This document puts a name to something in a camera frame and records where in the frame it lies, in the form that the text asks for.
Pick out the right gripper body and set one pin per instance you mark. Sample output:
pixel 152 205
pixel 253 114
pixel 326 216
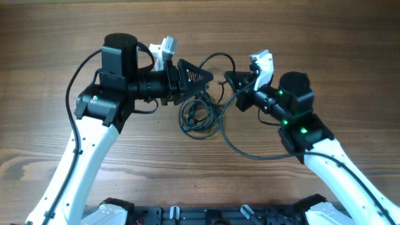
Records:
pixel 247 100

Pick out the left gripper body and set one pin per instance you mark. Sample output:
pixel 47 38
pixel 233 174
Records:
pixel 175 90

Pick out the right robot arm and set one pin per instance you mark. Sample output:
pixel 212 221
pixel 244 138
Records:
pixel 306 137

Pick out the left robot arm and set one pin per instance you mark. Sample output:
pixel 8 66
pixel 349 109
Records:
pixel 130 71

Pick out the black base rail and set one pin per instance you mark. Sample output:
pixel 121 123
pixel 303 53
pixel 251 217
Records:
pixel 273 214

